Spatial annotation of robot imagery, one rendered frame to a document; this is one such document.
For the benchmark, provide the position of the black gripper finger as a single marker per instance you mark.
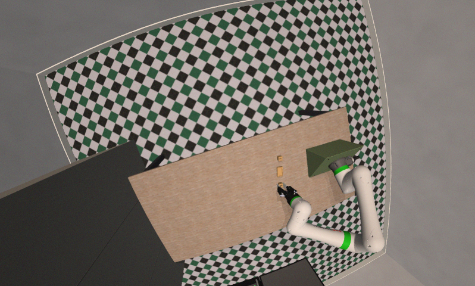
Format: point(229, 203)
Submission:
point(289, 188)
point(281, 191)

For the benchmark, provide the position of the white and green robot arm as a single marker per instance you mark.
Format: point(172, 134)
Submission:
point(359, 180)

